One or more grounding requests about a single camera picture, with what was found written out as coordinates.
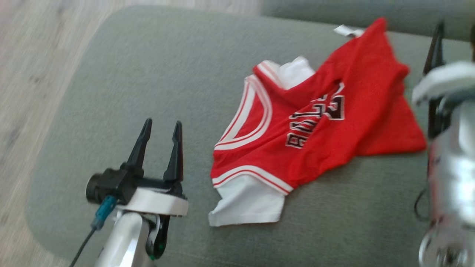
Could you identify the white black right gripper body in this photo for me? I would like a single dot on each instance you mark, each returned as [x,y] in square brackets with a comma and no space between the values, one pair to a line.
[443,79]

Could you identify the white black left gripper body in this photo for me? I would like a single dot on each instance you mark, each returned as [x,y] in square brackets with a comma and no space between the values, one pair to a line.
[156,202]

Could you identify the red basketball jersey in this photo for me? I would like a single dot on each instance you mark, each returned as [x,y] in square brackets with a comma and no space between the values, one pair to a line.
[319,122]

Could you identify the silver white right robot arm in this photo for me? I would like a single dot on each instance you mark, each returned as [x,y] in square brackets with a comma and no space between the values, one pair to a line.
[454,178]

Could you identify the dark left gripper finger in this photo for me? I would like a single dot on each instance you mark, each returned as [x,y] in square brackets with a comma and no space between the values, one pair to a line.
[174,155]
[140,148]

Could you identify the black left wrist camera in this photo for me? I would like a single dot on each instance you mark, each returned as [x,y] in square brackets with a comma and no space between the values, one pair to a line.
[111,183]

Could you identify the grey sofa seat cushion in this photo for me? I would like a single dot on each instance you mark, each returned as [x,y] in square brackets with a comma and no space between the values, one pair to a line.
[148,74]

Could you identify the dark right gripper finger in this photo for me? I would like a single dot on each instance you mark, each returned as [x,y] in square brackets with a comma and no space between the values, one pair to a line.
[472,42]
[435,52]

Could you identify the grey sofa back cushion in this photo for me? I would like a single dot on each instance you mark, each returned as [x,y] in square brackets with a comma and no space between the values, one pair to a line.
[389,11]

